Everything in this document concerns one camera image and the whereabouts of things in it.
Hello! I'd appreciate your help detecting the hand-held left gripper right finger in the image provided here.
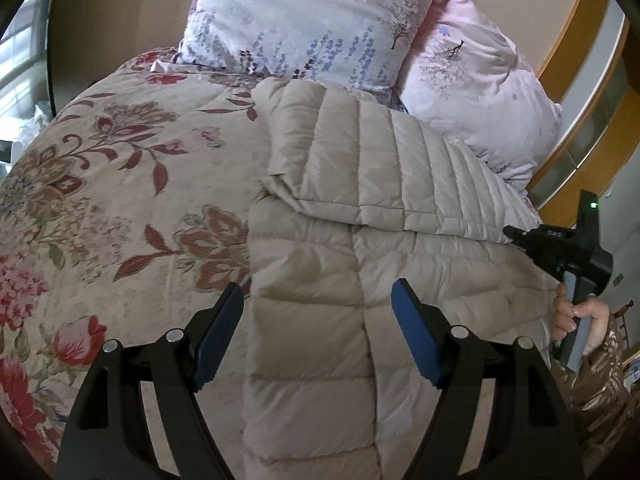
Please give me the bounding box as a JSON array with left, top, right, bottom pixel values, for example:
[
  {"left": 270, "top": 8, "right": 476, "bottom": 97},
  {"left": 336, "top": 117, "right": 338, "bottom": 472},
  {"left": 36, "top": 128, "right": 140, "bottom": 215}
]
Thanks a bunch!
[{"left": 391, "top": 278, "right": 586, "bottom": 480}]

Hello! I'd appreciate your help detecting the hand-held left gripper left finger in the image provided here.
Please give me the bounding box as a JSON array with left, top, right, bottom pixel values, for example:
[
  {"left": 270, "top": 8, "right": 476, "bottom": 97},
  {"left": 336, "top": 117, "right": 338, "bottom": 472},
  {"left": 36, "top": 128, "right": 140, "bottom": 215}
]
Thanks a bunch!
[{"left": 56, "top": 282, "right": 246, "bottom": 480}]

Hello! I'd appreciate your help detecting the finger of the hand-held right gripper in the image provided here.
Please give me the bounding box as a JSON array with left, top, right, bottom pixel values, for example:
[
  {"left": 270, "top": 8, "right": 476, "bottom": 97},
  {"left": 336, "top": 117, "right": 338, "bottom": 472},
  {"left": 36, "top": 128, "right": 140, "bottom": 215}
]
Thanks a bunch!
[{"left": 502, "top": 225, "right": 544, "bottom": 261}]

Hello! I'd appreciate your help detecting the beige quilted down jacket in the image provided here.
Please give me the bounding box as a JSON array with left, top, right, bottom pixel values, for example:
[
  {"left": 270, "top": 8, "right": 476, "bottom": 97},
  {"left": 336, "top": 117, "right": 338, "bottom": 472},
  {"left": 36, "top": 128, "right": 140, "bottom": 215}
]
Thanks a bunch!
[{"left": 240, "top": 77, "right": 571, "bottom": 480}]

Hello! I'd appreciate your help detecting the person's right hand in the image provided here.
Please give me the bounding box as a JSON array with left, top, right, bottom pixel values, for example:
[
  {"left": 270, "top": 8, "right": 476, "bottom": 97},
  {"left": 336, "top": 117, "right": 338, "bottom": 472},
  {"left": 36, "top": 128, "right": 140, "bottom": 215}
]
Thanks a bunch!
[{"left": 551, "top": 282, "right": 612, "bottom": 350}]

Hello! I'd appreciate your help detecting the pink tree print pillow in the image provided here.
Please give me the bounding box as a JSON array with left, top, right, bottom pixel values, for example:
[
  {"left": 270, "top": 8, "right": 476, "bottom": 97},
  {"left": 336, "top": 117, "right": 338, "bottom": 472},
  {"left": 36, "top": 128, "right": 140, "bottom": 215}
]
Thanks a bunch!
[{"left": 397, "top": 0, "right": 563, "bottom": 193}]

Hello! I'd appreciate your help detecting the wooden wardrobe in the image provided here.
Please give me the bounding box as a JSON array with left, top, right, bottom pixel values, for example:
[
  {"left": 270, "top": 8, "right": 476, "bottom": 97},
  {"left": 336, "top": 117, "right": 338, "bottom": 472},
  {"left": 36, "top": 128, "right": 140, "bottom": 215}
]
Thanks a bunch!
[{"left": 525, "top": 0, "right": 640, "bottom": 311}]

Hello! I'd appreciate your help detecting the floral quilt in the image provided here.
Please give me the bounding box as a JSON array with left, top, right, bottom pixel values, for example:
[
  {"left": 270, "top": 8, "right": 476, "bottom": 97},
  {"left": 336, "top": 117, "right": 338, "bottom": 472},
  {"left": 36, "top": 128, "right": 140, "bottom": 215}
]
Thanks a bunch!
[{"left": 0, "top": 47, "right": 281, "bottom": 476}]

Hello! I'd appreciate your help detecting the white purple floral pillow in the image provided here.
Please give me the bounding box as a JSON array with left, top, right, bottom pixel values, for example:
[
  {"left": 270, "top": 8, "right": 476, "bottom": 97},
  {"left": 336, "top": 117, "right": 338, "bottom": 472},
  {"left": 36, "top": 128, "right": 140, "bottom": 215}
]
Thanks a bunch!
[{"left": 177, "top": 0, "right": 458, "bottom": 93}]

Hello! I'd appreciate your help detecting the window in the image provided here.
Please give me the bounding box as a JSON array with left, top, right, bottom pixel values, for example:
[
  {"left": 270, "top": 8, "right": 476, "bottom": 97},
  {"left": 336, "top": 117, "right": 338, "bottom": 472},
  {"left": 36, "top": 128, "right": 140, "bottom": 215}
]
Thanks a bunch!
[{"left": 0, "top": 0, "right": 56, "bottom": 126}]

